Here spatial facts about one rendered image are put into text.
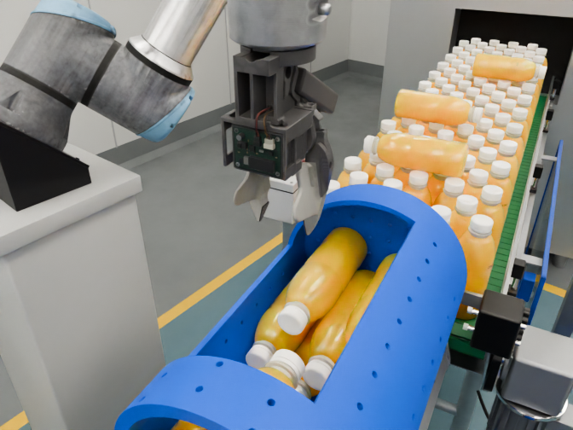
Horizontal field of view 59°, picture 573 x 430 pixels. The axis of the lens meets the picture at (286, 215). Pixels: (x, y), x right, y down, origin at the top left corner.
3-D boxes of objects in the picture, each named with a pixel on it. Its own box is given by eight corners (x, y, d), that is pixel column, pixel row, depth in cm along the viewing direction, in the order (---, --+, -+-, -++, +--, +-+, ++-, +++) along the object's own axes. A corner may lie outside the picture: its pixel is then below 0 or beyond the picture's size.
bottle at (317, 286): (352, 222, 81) (301, 287, 67) (374, 257, 83) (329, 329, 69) (320, 235, 86) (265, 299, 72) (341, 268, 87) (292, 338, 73)
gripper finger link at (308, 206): (288, 254, 54) (269, 176, 51) (311, 229, 59) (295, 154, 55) (314, 257, 53) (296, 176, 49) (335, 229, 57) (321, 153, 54)
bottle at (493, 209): (467, 283, 108) (485, 209, 98) (450, 264, 114) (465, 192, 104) (496, 278, 110) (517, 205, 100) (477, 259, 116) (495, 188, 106)
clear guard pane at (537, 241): (491, 426, 129) (541, 278, 104) (523, 262, 189) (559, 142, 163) (493, 427, 129) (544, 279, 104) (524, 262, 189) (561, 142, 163)
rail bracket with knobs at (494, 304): (457, 349, 93) (467, 307, 88) (464, 324, 99) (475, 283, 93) (513, 368, 89) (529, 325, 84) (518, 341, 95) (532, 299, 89)
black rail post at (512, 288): (504, 294, 106) (513, 264, 102) (506, 287, 108) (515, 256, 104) (515, 298, 105) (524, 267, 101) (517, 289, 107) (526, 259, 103)
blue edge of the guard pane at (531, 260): (472, 423, 131) (519, 271, 105) (510, 259, 191) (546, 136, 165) (493, 432, 129) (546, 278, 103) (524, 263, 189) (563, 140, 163)
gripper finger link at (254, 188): (217, 227, 58) (230, 159, 52) (244, 204, 62) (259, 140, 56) (240, 240, 57) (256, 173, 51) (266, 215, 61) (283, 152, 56)
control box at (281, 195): (253, 214, 115) (251, 173, 109) (292, 177, 130) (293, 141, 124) (292, 225, 111) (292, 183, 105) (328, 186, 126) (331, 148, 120)
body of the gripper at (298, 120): (221, 171, 51) (213, 49, 45) (263, 142, 57) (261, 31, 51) (288, 188, 48) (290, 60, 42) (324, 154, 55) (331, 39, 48)
